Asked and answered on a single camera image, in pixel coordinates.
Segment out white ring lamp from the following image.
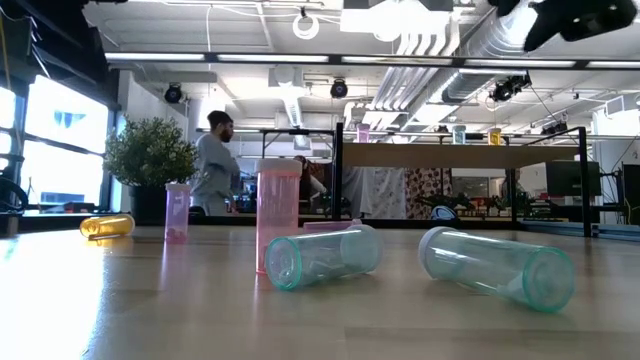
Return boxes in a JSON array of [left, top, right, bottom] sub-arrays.
[[291, 12, 321, 41]]

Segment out green potted plant black pot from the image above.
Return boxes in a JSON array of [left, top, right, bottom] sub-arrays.
[[103, 115, 200, 226]]

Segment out silver ventilation duct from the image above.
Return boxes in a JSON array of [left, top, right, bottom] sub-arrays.
[[439, 9, 539, 104]]

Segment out pink medicine bottle white cap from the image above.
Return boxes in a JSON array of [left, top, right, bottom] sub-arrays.
[[254, 157, 304, 275]]

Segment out black track light cluster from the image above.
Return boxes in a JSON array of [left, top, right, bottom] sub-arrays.
[[488, 73, 533, 104]]

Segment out black aluminium table frame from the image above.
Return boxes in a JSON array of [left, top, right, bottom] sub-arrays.
[[0, 212, 640, 244]]

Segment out person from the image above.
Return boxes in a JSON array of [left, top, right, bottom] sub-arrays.
[[294, 154, 329, 214], [188, 109, 242, 217]]

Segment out leopard patterned cloth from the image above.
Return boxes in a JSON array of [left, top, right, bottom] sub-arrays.
[[405, 167, 444, 220]]

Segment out wooden shelf with black frame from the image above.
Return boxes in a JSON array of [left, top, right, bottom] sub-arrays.
[[331, 121, 597, 239]]

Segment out overhead light bar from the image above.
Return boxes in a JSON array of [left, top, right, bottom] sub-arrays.
[[102, 51, 640, 71]]

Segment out white patterned cloth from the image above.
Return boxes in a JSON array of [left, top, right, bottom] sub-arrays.
[[342, 166, 407, 220]]

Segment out black monitor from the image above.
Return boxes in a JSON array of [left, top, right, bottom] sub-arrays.
[[544, 159, 603, 198], [621, 163, 640, 226]]

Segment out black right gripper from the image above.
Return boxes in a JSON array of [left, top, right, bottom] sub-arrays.
[[487, 0, 639, 53]]

